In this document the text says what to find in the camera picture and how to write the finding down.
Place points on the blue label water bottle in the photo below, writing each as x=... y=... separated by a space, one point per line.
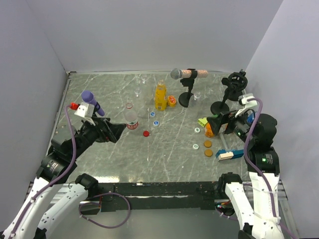
x=250 y=118

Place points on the green toy block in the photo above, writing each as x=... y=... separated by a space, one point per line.
x=206 y=120

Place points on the brown cap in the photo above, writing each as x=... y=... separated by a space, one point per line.
x=207 y=143
x=208 y=152

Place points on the brown cap lower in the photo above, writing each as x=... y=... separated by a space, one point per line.
x=208 y=152

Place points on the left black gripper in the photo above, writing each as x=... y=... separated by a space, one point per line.
x=113 y=130

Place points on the purple microphone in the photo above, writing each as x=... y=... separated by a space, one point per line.
x=88 y=97

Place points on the small black stand base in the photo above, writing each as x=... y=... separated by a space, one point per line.
x=234 y=96

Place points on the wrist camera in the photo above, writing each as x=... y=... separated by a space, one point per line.
x=84 y=111
x=248 y=102

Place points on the center black microphone stand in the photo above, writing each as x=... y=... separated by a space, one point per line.
x=185 y=97

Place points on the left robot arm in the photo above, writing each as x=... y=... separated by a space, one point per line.
x=35 y=219

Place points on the clear bottle red cap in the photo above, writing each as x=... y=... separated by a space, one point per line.
x=131 y=116

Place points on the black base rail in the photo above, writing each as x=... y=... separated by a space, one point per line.
x=155 y=195

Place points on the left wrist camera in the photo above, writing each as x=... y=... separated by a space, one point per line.
x=84 y=111

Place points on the right black microphone stand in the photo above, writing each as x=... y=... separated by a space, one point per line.
x=235 y=83

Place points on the grey rod tool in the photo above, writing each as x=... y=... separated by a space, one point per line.
x=223 y=141

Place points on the brown cap upper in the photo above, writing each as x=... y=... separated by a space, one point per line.
x=207 y=143

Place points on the yellow juice bottle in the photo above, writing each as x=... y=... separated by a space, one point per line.
x=160 y=96

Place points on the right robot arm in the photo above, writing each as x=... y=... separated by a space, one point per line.
x=260 y=219

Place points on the blue white block toy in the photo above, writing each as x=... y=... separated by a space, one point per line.
x=229 y=154

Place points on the yellow red toy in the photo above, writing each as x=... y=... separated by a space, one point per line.
x=171 y=101

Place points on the orange pill bottle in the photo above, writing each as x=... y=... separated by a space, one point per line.
x=208 y=131

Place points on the black microphone stand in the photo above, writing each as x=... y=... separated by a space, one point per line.
x=235 y=83
x=185 y=97

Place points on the small clear open bottle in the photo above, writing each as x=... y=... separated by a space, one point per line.
x=197 y=96

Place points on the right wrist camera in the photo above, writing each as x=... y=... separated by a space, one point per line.
x=248 y=102

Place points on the silver head pink microphone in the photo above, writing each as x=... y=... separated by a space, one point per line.
x=189 y=73

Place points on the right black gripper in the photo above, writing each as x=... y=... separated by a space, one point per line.
x=230 y=117

